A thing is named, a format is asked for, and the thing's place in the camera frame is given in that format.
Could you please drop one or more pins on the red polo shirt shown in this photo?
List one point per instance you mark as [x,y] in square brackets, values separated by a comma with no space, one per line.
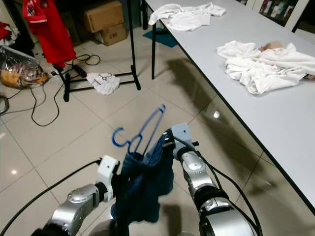
[51,39]

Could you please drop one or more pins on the black metal clothes rack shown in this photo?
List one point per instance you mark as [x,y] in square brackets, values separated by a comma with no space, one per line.
[133,44]

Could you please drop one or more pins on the white glass door cabinet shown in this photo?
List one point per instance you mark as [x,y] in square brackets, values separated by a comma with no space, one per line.
[275,9]

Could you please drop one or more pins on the blue denim jeans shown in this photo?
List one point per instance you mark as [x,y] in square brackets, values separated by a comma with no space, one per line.
[142,187]

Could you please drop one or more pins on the large plain cardboard box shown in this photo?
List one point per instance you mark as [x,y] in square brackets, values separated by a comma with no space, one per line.
[102,15]

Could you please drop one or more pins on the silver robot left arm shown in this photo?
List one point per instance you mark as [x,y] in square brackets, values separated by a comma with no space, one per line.
[78,209]

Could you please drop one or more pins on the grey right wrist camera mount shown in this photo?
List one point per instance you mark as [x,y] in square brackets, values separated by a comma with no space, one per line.
[181,132]

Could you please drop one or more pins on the teal floor mat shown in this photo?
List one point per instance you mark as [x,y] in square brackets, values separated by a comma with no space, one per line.
[160,38]

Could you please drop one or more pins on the small printed cardboard box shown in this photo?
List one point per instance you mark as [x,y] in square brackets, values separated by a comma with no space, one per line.
[112,35]

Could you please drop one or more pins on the black power strip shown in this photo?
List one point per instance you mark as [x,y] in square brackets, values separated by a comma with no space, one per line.
[78,71]

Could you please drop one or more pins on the white crumpled shirt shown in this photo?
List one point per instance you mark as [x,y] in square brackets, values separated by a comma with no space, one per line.
[187,19]

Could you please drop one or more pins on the white cotton garment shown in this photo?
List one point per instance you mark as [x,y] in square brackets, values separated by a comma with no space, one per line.
[261,73]

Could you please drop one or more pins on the beige baby doll head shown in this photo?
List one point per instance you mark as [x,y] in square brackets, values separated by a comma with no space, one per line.
[270,46]

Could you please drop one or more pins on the red cloth pile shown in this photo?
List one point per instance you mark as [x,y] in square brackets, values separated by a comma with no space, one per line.
[5,32]

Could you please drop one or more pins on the white printed cloth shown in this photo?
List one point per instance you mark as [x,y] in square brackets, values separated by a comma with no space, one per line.
[103,83]

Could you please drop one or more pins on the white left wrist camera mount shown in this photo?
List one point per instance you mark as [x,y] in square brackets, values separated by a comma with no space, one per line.
[107,169]

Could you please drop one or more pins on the blue plastic clothes hanger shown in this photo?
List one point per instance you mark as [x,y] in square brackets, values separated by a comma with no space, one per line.
[114,137]

